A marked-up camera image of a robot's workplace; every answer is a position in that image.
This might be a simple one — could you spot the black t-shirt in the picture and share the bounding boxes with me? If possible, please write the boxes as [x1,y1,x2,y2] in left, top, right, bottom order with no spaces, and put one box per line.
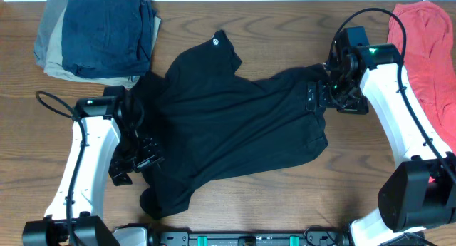
[131,31,328,220]

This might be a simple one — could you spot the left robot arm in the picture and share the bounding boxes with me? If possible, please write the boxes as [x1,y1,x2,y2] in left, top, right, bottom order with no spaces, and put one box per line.
[22,93,164,246]

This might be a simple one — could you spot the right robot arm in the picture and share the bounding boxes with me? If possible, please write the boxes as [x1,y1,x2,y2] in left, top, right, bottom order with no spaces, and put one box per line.
[306,40,455,245]

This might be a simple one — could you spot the red t-shirt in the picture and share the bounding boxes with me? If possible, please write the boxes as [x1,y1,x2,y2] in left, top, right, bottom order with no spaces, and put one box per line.
[388,1,455,150]

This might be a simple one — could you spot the folded navy blue garment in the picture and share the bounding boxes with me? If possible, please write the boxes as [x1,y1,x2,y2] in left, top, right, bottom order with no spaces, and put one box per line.
[61,0,155,78]

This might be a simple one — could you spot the folded grey garment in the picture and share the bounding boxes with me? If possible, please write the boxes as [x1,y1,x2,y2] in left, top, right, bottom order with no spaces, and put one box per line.
[33,0,68,68]

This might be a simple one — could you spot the left black cable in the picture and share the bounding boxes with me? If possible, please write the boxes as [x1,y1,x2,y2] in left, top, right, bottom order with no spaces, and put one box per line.
[35,90,88,246]

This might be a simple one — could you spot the black cable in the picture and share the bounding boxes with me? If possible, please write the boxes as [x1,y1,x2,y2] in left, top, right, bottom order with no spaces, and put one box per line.
[329,7,456,183]
[35,90,88,246]

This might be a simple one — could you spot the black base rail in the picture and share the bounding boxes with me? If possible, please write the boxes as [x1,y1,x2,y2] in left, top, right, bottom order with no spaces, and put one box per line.
[113,224,428,246]

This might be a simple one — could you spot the right black cable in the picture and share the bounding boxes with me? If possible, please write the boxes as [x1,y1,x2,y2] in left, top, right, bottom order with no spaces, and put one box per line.
[329,7,456,183]

